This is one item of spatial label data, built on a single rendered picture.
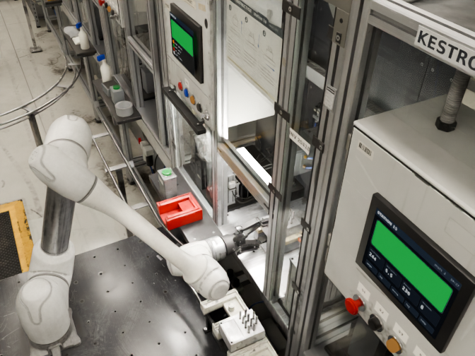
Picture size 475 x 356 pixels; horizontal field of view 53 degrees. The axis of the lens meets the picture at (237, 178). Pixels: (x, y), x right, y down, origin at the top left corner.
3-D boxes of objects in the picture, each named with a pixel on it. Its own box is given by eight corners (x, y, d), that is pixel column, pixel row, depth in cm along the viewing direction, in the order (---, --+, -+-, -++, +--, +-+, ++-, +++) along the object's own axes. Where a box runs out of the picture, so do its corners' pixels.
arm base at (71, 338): (32, 374, 169) (29, 365, 166) (23, 325, 184) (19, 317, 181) (84, 352, 176) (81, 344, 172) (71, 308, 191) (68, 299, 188)
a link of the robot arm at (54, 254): (23, 299, 182) (34, 256, 199) (67, 302, 187) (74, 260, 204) (37, 135, 139) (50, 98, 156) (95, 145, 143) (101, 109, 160)
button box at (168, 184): (159, 190, 213) (157, 169, 206) (175, 185, 216) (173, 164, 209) (165, 200, 208) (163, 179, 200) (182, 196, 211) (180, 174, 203)
